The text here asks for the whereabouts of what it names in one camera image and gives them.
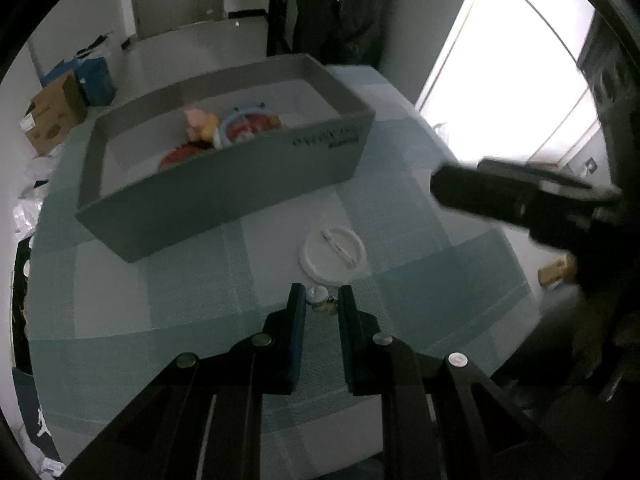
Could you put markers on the brown cardboard box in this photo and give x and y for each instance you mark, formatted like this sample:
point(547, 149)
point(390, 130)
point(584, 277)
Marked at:
point(50, 115)

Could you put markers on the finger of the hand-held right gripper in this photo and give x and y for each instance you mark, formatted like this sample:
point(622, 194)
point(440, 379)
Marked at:
point(480, 192)

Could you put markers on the small glass bottle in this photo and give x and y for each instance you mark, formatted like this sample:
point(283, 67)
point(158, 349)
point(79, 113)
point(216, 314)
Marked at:
point(320, 300)

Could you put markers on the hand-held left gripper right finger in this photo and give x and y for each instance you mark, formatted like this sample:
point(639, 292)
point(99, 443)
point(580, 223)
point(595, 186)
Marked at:
point(347, 330)

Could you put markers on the black coat rack post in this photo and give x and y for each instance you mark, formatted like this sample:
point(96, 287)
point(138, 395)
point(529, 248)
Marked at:
point(277, 5)

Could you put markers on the pile of white plastic bags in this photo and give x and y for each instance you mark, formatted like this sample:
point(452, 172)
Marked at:
point(30, 195)

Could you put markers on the bright window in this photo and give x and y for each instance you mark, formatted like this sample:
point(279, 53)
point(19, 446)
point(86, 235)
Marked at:
point(510, 70)

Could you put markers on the grey cardboard box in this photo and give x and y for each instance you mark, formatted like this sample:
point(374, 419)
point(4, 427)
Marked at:
point(225, 190)

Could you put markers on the dark hanging jacket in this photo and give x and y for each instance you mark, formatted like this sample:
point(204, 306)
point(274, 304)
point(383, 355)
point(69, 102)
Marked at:
point(340, 10)

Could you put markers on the red round badge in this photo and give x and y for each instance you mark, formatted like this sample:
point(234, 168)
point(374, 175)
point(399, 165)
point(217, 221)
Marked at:
point(177, 157)

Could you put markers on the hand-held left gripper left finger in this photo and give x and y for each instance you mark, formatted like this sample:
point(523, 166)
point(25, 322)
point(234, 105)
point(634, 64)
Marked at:
point(297, 330)

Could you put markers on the small tan object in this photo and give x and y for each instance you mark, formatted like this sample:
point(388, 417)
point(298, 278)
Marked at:
point(556, 271)

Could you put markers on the blue paper bag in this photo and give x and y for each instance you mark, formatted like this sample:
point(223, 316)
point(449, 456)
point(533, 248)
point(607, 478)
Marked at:
point(97, 82)

